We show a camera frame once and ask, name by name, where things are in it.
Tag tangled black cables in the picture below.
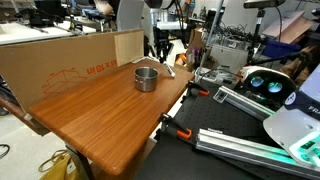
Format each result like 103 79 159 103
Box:
213 21 256 46

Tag long aluminium profile rail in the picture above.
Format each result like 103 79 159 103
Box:
195 128 320 180

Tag short aluminium profile rail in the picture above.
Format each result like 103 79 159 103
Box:
213 85 279 122

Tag black lab equipment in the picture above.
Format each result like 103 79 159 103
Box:
14 0 68 28

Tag grey equipment box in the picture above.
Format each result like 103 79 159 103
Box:
209 43 249 75

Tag white electronics box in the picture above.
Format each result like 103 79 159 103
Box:
194 66 243 87

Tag black clamp with orange tip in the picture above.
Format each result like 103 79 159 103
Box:
181 79 211 103
157 112 194 141

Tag small cardboard box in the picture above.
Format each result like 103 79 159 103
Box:
188 28 208 56

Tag black metal desk leg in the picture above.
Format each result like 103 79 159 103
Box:
64 143 96 180

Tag silver spoon utensil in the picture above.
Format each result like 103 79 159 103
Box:
162 61 176 79

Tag yellow bag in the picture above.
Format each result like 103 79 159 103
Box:
37 149 83 180

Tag large cardboard box panel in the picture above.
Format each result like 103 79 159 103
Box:
0 28 145 114

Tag black camera stand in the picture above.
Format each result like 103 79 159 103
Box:
246 8 312 81

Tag slanted metal pole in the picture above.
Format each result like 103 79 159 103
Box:
198 0 225 78

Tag black floor cable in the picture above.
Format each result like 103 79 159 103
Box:
0 143 11 160

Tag low brown wooden bench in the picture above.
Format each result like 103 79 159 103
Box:
0 96 51 137

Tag grey panel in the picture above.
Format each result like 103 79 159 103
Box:
116 0 146 33

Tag wood grain sheet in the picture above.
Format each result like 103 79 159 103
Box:
114 29 145 67

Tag person in brown top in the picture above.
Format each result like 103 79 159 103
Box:
280 44 320 86

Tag stainless steel cup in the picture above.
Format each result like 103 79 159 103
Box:
134 66 160 93

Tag black perforated breadboard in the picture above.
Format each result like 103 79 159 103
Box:
133 78 320 180

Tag dark bottle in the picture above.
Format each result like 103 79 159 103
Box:
68 14 76 33

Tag white work table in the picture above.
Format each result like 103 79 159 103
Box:
0 20 98 47

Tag blue bin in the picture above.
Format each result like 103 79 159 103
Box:
262 39 303 58

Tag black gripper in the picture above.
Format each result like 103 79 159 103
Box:
154 30 175 64

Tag orange object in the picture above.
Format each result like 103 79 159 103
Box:
174 53 188 68

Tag background person dark shirt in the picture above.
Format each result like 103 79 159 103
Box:
93 0 121 17

